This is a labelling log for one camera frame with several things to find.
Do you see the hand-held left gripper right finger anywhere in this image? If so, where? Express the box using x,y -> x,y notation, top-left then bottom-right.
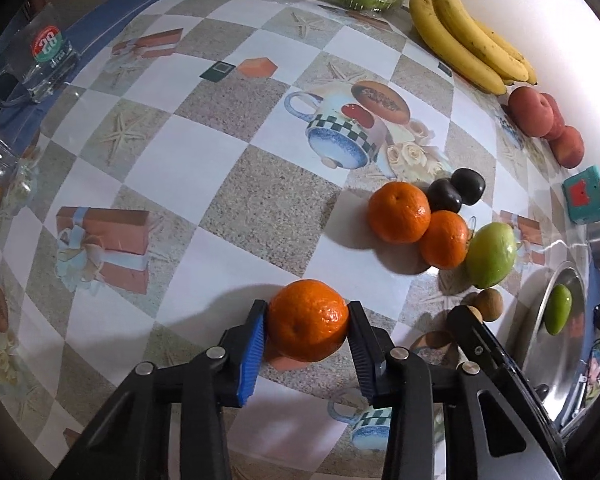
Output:
347,301 -> 548,480

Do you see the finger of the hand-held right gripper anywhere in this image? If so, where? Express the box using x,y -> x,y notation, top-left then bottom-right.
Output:
447,304 -> 523,386

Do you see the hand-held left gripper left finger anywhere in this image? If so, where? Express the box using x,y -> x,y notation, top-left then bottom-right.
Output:
50,299 -> 270,480

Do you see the small brown round fruit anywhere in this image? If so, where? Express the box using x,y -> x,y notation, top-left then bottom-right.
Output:
472,288 -> 504,322

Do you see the round stainless steel tray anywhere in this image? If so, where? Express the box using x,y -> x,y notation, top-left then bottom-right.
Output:
520,262 -> 588,428

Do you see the orange tangerine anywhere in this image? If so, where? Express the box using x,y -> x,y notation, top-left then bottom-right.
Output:
269,280 -> 351,363
368,181 -> 432,245
420,210 -> 471,269

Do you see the large light green fruit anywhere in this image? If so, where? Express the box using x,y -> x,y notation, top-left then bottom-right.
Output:
466,222 -> 518,289

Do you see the slim green fruit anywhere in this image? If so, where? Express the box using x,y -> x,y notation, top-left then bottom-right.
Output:
544,284 -> 573,336

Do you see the dark purple plum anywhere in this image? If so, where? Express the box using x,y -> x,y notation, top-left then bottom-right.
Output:
449,167 -> 486,206
426,177 -> 463,213

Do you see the checkered printed tablecloth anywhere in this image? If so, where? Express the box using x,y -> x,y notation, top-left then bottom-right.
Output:
0,0 -> 596,480

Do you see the teal toy box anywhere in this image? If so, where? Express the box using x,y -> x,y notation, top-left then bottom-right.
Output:
562,165 -> 600,223

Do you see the red peach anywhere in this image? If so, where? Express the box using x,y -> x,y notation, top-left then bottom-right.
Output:
550,126 -> 585,168
509,86 -> 556,138
540,92 -> 566,141

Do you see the yellow banana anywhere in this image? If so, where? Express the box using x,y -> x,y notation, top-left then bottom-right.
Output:
432,0 -> 531,83
409,0 -> 508,96
480,20 -> 538,86

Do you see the clear drinking glass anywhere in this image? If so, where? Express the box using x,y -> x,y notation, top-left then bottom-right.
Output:
0,120 -> 41,211

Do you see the glass mug with round label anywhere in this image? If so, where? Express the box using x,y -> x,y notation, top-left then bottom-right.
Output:
0,2 -> 81,108

